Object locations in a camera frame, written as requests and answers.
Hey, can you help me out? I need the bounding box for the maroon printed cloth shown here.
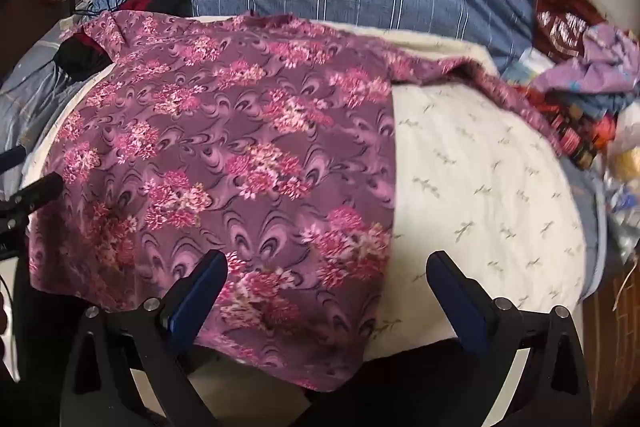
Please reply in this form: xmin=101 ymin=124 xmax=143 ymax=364
xmin=535 ymin=0 xmax=608 ymax=62

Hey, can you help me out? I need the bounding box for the pale blue striped sheet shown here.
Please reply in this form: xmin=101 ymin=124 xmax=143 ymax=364
xmin=0 ymin=21 xmax=87 ymax=200

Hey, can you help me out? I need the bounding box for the clear plastic bag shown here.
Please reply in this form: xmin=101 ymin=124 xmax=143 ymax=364
xmin=600 ymin=107 xmax=640 ymax=260

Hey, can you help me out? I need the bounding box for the red patterned cloth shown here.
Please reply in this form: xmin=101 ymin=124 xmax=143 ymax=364
xmin=520 ymin=87 xmax=617 ymax=171

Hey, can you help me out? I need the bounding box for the lilac cloth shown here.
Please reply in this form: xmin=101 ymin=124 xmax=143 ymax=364
xmin=530 ymin=23 xmax=640 ymax=96

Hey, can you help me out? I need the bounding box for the white leaf-print quilt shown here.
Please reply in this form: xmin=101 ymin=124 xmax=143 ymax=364
xmin=30 ymin=14 xmax=588 ymax=427

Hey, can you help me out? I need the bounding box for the purple floral garment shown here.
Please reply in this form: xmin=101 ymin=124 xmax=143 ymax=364
xmin=27 ymin=12 xmax=566 ymax=395

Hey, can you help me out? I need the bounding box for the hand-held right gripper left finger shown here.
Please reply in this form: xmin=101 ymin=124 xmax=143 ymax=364
xmin=60 ymin=249 xmax=231 ymax=427

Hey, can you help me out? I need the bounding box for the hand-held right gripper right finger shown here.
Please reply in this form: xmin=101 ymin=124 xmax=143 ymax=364
xmin=425 ymin=251 xmax=593 ymax=427

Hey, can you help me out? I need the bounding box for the pale blue printed cloth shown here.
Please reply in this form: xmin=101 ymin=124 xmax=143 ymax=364
xmin=500 ymin=48 xmax=557 ymax=84

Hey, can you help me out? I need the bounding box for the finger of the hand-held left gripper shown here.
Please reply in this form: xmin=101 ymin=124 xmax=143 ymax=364
xmin=0 ymin=173 xmax=66 ymax=258
xmin=0 ymin=146 xmax=27 ymax=168

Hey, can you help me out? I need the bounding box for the black and red garment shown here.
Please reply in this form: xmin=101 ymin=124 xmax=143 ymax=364
xmin=54 ymin=0 xmax=193 ymax=82

